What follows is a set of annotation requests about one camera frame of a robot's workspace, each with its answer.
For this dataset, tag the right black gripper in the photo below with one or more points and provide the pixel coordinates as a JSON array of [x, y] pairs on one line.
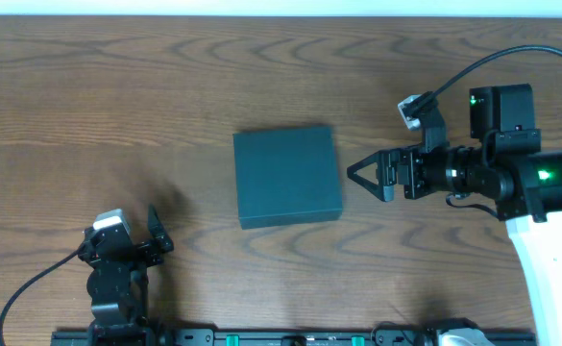
[[409, 173]]

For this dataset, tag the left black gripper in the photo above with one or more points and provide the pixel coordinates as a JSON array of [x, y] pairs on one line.
[[141, 248]]

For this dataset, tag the dark green box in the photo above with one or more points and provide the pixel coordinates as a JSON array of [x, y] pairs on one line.
[[286, 177]]

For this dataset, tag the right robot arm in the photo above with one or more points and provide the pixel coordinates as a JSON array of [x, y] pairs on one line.
[[510, 168]]

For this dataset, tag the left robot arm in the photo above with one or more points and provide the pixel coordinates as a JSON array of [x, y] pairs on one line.
[[119, 284]]

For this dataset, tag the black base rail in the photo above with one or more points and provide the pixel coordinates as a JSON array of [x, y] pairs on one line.
[[207, 337]]

